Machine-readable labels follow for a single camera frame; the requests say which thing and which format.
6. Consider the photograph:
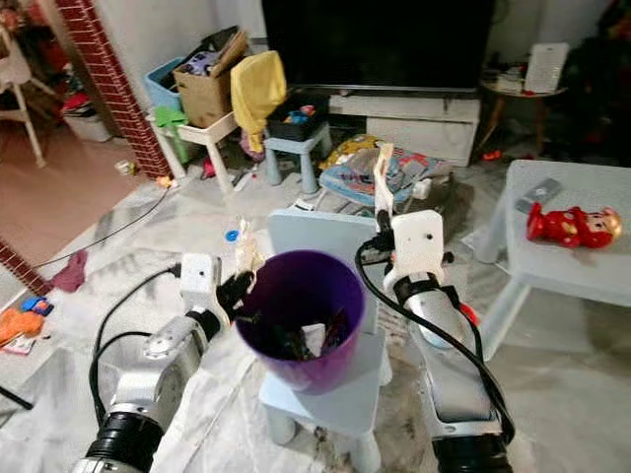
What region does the yellow patterned cushion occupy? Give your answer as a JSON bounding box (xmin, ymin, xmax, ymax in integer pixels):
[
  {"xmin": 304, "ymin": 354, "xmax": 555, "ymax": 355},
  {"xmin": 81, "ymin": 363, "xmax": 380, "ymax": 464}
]
[{"xmin": 319, "ymin": 132, "xmax": 382, "ymax": 174}]

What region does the clear plastic wrapper trash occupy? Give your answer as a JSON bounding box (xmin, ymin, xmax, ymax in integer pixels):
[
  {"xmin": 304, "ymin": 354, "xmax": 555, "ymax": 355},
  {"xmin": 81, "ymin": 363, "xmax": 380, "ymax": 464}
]
[{"xmin": 371, "ymin": 142, "xmax": 398, "ymax": 232}]

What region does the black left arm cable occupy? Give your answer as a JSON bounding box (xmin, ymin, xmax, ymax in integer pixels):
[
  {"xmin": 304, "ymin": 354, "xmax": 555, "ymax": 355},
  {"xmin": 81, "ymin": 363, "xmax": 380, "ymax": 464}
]
[{"xmin": 88, "ymin": 263, "xmax": 189, "ymax": 427}]

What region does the white flat device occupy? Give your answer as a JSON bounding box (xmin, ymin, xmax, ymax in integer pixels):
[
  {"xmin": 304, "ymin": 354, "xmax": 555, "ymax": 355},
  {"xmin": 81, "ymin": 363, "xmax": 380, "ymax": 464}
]
[{"xmin": 524, "ymin": 40, "xmax": 571, "ymax": 96}]

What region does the green toy shovel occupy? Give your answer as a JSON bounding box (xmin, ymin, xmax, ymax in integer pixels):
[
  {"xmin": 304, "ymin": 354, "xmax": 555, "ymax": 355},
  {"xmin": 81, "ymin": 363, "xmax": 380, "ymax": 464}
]
[{"xmin": 152, "ymin": 105, "xmax": 194, "ymax": 165}]

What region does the white paper trash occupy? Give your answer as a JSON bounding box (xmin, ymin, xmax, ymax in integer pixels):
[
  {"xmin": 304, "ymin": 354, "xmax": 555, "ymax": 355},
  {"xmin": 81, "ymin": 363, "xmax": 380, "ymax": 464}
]
[{"xmin": 236, "ymin": 218, "xmax": 268, "ymax": 278}]

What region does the black television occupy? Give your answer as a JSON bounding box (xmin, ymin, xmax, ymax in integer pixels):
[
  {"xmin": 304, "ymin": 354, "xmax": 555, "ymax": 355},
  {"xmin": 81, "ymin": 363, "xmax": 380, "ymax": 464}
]
[{"xmin": 260, "ymin": 0, "xmax": 498, "ymax": 93}]

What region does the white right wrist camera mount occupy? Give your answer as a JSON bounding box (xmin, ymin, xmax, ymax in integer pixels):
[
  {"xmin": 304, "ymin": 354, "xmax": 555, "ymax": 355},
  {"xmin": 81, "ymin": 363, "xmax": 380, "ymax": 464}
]
[{"xmin": 388, "ymin": 209, "xmax": 448, "ymax": 288}]

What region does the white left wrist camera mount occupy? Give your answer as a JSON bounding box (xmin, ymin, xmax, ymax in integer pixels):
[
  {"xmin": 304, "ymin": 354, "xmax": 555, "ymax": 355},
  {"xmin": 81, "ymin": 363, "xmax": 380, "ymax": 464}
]
[{"xmin": 178, "ymin": 252, "xmax": 225, "ymax": 317}]

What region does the low red tiled ledge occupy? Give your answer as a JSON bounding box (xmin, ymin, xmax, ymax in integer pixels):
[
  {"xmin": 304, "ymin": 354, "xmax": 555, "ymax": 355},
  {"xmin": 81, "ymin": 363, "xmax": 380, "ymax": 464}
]
[{"xmin": 0, "ymin": 245, "xmax": 39, "ymax": 298}]

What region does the white television cabinet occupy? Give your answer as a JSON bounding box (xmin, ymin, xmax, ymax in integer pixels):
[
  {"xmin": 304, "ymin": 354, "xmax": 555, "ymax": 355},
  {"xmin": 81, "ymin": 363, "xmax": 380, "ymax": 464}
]
[{"xmin": 324, "ymin": 90, "xmax": 480, "ymax": 168}]

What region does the white wooden chair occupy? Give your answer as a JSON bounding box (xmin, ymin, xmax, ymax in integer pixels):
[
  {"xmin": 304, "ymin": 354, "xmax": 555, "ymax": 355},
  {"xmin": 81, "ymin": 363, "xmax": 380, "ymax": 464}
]
[{"xmin": 0, "ymin": 19, "xmax": 49, "ymax": 169}]

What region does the colourful baby bouncer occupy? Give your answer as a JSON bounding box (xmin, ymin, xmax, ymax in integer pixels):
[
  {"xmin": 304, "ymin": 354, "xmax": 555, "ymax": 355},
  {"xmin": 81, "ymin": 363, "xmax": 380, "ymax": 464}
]
[{"xmin": 319, "ymin": 142, "xmax": 454, "ymax": 214}]

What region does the grey blue plastic stool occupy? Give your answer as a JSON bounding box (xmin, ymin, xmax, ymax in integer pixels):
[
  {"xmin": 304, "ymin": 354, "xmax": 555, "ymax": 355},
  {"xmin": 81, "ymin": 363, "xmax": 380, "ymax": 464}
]
[{"xmin": 260, "ymin": 122, "xmax": 332, "ymax": 196}]

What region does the red tiled pillar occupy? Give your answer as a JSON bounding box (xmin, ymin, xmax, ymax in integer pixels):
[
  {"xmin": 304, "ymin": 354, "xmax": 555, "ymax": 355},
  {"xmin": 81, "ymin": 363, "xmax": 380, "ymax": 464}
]
[{"xmin": 53, "ymin": 0, "xmax": 175, "ymax": 182}]

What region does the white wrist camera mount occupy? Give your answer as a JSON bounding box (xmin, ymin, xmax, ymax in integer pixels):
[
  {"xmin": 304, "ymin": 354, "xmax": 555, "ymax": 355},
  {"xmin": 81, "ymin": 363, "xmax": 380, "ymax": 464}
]
[
  {"xmin": 178, "ymin": 252, "xmax": 225, "ymax": 317},
  {"xmin": 388, "ymin": 209, "xmax": 448, "ymax": 288}
]

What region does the black toy bin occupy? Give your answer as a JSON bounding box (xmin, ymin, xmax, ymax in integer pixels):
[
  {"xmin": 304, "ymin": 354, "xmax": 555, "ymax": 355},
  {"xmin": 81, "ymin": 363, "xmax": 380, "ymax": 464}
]
[{"xmin": 263, "ymin": 93, "xmax": 332, "ymax": 145}]

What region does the grey blue plastic table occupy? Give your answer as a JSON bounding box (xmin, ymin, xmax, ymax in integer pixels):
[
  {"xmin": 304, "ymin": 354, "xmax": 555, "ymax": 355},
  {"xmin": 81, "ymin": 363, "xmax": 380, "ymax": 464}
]
[{"xmin": 474, "ymin": 159, "xmax": 631, "ymax": 362}]

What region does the yellow cloth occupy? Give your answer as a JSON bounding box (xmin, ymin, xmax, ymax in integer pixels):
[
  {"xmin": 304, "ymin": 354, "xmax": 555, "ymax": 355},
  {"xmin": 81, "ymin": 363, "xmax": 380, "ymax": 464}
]
[{"xmin": 230, "ymin": 50, "xmax": 288, "ymax": 155}]

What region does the purple plastic rubbish bin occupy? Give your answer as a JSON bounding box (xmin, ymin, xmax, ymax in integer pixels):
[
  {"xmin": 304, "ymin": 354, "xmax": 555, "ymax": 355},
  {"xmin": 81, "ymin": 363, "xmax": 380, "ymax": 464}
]
[{"xmin": 234, "ymin": 248, "xmax": 367, "ymax": 396}]

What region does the thin black floor wire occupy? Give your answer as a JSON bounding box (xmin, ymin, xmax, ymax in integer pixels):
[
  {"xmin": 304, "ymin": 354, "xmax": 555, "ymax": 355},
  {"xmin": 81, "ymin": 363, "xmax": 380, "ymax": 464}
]
[{"xmin": 38, "ymin": 186, "xmax": 172, "ymax": 270}]

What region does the blue plastic basket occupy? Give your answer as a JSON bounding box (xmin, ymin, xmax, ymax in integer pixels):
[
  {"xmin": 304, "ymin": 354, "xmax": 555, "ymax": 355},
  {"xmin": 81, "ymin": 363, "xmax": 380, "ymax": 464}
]
[{"xmin": 144, "ymin": 58, "xmax": 189, "ymax": 112}]

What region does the crumpled trash pile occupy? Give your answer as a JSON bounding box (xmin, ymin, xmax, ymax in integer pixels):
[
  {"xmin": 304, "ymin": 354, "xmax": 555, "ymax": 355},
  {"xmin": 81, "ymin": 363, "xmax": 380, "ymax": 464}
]
[{"xmin": 250, "ymin": 309, "xmax": 352, "ymax": 362}]

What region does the round wooden side table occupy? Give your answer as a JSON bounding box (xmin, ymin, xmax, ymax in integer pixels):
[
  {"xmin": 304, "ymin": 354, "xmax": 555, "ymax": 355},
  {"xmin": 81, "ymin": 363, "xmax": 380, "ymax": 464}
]
[{"xmin": 477, "ymin": 73, "xmax": 569, "ymax": 155}]

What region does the red doll toy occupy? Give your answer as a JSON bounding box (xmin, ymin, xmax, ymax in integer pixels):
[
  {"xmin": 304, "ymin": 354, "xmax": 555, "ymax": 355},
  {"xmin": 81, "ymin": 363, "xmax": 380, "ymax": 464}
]
[{"xmin": 525, "ymin": 203, "xmax": 625, "ymax": 250}]

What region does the small white table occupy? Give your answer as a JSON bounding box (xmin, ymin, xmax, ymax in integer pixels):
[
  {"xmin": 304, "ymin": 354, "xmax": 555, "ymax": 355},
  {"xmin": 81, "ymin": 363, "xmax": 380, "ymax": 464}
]
[{"xmin": 147, "ymin": 109, "xmax": 244, "ymax": 194}]

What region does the black floor bar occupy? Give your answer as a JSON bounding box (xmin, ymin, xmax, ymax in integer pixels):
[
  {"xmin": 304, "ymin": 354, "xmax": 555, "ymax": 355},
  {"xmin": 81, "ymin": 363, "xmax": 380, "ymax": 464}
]
[{"xmin": 0, "ymin": 386, "xmax": 34, "ymax": 411}]

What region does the maroon cloth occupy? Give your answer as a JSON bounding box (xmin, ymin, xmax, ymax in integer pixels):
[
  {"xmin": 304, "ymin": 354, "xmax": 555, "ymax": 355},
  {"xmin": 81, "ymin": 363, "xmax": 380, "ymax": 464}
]
[{"xmin": 48, "ymin": 250, "xmax": 91, "ymax": 296}]

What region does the grey phone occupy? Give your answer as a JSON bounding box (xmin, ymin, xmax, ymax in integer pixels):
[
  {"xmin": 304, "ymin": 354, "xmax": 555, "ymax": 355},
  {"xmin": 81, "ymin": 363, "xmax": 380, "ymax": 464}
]
[{"xmin": 515, "ymin": 176, "xmax": 564, "ymax": 214}]

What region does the white storage box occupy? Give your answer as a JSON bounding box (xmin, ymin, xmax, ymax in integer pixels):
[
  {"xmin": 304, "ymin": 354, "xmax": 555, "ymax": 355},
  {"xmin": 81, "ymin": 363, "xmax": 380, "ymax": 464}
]
[{"xmin": 60, "ymin": 102, "xmax": 110, "ymax": 145}]

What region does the brown cardboard box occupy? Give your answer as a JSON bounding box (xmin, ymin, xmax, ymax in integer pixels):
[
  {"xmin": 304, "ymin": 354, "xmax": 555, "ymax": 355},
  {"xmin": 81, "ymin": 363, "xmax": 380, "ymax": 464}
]
[{"xmin": 172, "ymin": 26, "xmax": 250, "ymax": 130}]

